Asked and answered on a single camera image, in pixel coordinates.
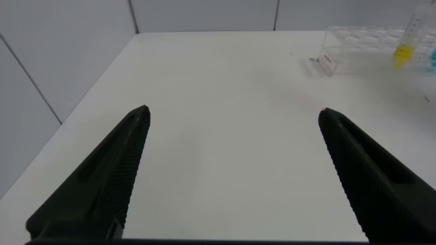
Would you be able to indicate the test tube with blue pigment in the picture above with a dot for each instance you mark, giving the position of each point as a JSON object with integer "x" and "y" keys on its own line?
{"x": 434, "y": 58}

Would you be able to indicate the clear plastic test tube rack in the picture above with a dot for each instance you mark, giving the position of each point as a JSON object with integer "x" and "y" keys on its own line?
{"x": 357, "y": 44}

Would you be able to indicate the test tube with yellow pigment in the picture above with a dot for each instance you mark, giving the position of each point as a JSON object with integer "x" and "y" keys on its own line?
{"x": 404, "y": 54}

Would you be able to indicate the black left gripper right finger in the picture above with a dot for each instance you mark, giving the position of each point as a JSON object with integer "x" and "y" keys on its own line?
{"x": 374, "y": 183}

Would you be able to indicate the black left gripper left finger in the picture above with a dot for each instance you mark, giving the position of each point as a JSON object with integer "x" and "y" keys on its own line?
{"x": 102, "y": 183}

